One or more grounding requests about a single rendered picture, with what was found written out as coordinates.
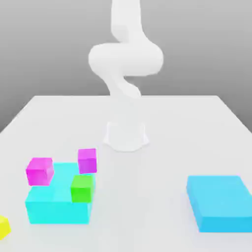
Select large blue box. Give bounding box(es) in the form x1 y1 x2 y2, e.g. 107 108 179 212
186 175 252 233

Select large cyan box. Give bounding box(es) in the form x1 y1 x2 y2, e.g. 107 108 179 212
25 162 96 225

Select small magenta cube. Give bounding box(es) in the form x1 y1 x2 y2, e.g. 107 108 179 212
26 157 55 187

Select small yellow cube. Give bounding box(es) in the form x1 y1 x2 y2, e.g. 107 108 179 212
0 215 12 241

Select small green cube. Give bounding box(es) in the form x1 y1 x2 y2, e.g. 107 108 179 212
70 174 94 203

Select small purple cube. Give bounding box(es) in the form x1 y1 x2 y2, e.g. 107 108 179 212
77 148 97 175

